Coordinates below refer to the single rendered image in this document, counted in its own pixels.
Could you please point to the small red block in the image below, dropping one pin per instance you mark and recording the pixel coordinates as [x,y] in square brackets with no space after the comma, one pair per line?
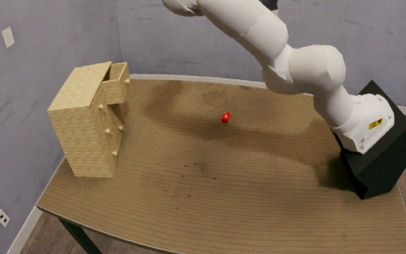
[225,117]

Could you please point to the light wood chest of drawers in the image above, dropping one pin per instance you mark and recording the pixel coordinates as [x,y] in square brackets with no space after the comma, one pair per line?
[72,120]

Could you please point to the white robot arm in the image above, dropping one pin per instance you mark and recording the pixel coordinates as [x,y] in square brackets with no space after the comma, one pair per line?
[359,121]

